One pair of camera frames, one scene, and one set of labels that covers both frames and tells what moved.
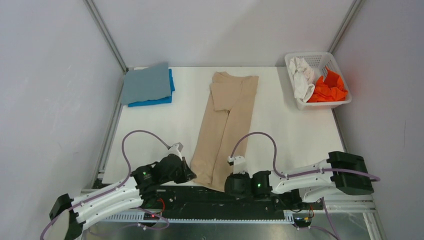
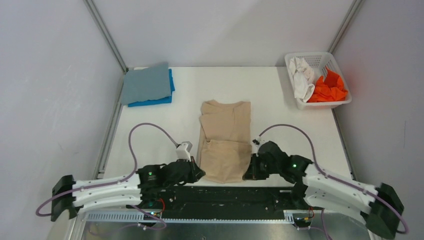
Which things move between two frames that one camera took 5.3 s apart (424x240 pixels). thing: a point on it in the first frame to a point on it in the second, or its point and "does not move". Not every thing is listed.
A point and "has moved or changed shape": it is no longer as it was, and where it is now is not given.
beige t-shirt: x=228 y=121 has moved or changed shape
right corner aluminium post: x=344 y=26 does not move
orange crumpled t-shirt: x=330 y=89 does not move
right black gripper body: x=240 y=175 to x=261 y=169
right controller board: x=301 y=222 does not move
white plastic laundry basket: x=317 y=80 does not move
